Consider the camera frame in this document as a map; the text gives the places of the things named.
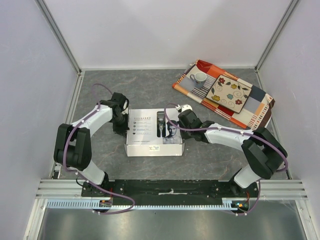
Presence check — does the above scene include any slotted grey cable duct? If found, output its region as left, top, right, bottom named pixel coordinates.
left=46, top=199, right=250, bottom=211

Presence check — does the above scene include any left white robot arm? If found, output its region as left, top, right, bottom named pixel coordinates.
left=53, top=92, right=130, bottom=197

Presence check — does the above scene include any floral square plate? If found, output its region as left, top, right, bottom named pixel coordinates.
left=205, top=75, right=253, bottom=114

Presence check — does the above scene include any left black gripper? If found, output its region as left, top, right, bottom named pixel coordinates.
left=111, top=112, right=130, bottom=138

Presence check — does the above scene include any black silver hair clipper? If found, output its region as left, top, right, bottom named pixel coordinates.
left=156, top=111, right=166, bottom=138

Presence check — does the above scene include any white blue mug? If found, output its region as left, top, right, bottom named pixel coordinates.
left=189, top=71, right=207, bottom=89

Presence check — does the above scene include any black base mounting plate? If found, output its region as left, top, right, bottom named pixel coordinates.
left=81, top=178, right=261, bottom=205

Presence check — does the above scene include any patterned colourful cloth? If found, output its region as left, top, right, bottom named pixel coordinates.
left=172, top=59, right=275, bottom=130

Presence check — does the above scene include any white clipper kit box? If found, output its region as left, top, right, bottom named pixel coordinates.
left=125, top=108, right=185, bottom=157

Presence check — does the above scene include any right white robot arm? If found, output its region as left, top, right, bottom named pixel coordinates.
left=178, top=109, right=288, bottom=197

